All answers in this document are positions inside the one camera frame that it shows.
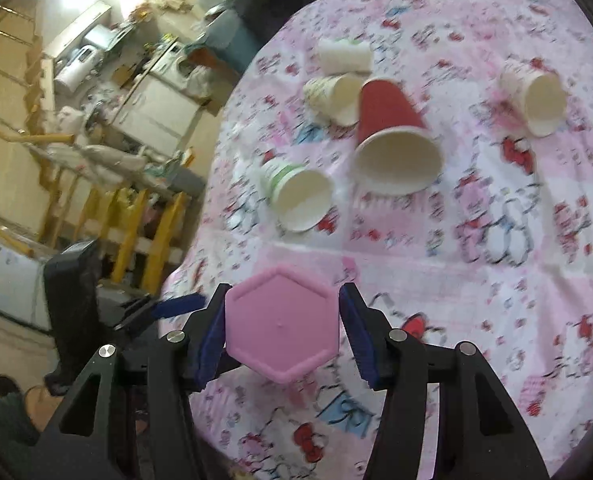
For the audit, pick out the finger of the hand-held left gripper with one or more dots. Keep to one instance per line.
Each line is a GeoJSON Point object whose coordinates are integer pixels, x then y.
{"type": "Point", "coordinates": [179, 306]}

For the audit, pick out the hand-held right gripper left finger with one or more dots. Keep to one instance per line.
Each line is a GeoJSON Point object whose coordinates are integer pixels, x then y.
{"type": "Point", "coordinates": [210, 347]}

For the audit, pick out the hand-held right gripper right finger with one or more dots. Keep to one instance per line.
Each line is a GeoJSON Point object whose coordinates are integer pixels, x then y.
{"type": "Point", "coordinates": [362, 342]}

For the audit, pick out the pink hexagonal plastic cup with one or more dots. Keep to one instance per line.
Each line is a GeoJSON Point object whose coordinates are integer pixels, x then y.
{"type": "Point", "coordinates": [279, 322]}

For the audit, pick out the person's left forearm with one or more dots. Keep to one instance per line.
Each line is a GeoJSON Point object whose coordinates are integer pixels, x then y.
{"type": "Point", "coordinates": [41, 405]}

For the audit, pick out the green striped paper cup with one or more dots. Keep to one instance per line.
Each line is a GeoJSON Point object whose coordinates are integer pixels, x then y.
{"type": "Point", "coordinates": [299, 195]}

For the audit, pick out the red paper cup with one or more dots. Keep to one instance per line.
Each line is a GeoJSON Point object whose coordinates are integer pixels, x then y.
{"type": "Point", "coordinates": [389, 130]}

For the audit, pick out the white printed paper cup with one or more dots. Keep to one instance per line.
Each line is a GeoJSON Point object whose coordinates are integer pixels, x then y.
{"type": "Point", "coordinates": [334, 97]}

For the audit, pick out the yellow wooden chair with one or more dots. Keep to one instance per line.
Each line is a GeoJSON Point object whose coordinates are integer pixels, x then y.
{"type": "Point", "coordinates": [126, 230]}

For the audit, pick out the pink printed blanket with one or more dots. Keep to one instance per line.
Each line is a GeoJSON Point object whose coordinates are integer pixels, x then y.
{"type": "Point", "coordinates": [476, 270]}

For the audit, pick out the white cabinet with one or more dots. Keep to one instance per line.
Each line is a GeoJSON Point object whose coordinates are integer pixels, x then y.
{"type": "Point", "coordinates": [151, 105]}

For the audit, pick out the white kitchen appliance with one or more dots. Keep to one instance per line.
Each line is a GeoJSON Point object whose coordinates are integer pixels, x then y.
{"type": "Point", "coordinates": [76, 70]}

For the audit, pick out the dark blue cloth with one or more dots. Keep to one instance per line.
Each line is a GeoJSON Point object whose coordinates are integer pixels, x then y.
{"type": "Point", "coordinates": [231, 42]}

